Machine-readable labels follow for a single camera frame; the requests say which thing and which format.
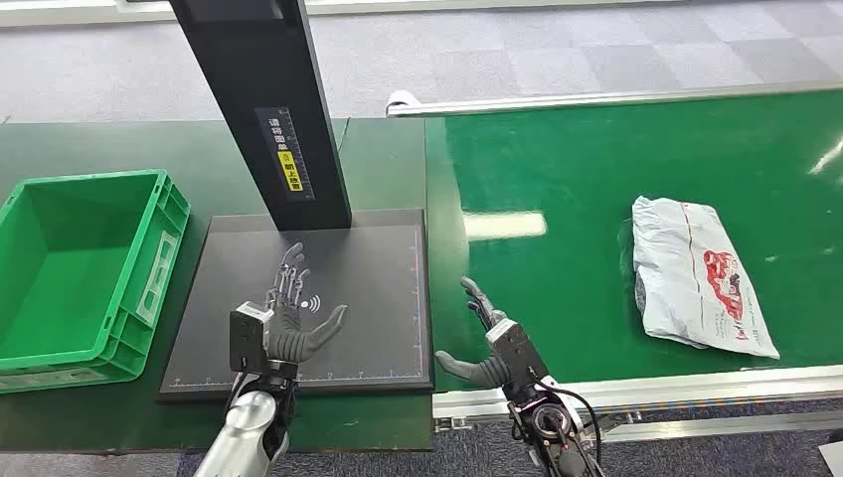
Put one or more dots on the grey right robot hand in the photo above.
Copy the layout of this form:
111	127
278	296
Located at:
484	375

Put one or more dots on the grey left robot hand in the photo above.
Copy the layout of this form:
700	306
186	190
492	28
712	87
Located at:
290	329

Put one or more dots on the grey mailer package red print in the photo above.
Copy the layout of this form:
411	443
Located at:
685	276

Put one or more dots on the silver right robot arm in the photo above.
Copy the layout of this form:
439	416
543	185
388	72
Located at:
550	421

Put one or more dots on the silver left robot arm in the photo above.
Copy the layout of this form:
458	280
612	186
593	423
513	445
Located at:
244	428

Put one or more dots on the green conveyor belt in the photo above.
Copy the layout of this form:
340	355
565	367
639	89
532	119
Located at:
560	171

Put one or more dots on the white conveyor end cap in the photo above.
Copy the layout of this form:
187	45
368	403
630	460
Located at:
400	100

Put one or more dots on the yellow black label sticker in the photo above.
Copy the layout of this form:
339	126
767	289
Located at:
286	155

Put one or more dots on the green plastic crate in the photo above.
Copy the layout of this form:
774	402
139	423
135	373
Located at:
66	263

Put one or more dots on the black scanner column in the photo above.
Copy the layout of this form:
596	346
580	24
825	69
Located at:
263	66

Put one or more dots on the pale grey board corner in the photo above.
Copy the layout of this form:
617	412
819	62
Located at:
833	461

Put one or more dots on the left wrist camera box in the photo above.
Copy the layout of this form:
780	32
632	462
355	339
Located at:
249	336

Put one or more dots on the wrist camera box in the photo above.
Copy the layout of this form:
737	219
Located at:
520	352
249	336

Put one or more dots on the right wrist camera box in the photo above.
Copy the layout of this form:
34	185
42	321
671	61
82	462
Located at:
520	352

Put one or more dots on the black scanner base plate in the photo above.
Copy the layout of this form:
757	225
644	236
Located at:
375	283

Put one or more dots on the aluminium conveyor rail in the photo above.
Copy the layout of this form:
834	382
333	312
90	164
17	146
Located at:
593	100
691	388

